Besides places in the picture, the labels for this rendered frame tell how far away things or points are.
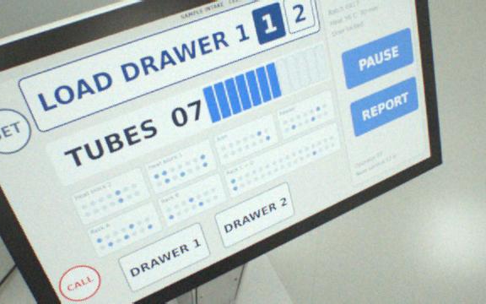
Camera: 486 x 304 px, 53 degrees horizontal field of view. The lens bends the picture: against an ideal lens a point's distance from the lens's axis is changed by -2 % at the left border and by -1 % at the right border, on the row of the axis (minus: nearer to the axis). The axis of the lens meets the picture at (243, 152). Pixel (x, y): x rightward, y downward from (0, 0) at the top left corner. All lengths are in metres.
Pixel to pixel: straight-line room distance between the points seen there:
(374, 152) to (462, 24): 1.85
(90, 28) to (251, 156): 0.21
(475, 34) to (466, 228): 0.94
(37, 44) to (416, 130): 0.45
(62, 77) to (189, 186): 0.17
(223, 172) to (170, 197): 0.06
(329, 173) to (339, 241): 1.09
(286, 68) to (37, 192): 0.27
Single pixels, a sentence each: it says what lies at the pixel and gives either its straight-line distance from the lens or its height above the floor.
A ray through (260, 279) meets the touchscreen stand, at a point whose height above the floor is 0.04.
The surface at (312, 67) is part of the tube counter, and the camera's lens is 0.54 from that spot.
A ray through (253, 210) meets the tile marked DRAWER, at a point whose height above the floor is 1.01.
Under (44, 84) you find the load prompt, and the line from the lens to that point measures 0.46.
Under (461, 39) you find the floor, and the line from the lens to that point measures 2.36.
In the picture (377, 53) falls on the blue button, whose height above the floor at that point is 1.10.
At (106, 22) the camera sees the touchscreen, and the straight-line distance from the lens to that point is 0.46.
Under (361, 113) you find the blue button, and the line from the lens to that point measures 0.59.
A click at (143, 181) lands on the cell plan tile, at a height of 1.07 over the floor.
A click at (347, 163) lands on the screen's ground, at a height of 1.01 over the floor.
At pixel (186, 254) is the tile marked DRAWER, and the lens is 0.54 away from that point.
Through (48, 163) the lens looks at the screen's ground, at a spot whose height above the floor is 1.11.
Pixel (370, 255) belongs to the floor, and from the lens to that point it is 1.68.
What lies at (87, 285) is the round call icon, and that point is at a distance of 0.53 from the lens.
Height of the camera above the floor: 1.52
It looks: 60 degrees down
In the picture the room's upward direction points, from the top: 9 degrees clockwise
